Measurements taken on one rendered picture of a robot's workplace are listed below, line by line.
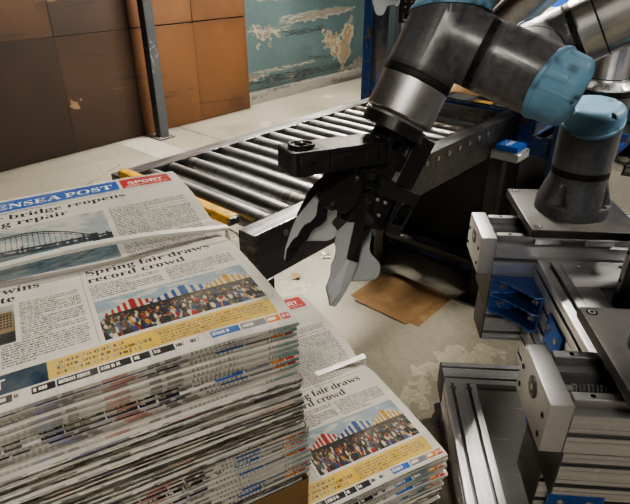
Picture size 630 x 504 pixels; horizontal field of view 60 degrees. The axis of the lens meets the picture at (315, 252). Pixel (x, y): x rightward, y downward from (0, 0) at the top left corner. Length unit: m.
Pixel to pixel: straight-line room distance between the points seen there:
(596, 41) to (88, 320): 0.59
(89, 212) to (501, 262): 0.89
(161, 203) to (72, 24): 3.77
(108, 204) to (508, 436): 1.21
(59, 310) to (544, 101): 0.48
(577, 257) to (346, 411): 0.76
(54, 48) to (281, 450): 3.98
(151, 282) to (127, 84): 4.14
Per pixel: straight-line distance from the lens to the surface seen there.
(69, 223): 0.63
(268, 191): 1.37
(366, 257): 0.60
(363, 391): 0.71
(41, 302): 0.51
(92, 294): 0.50
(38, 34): 4.28
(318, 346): 0.78
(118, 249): 0.57
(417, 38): 0.60
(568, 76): 0.60
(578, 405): 0.87
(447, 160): 1.74
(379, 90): 0.60
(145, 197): 0.66
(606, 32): 0.72
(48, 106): 4.34
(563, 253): 1.29
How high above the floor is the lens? 1.31
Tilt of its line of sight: 29 degrees down
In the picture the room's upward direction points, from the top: straight up
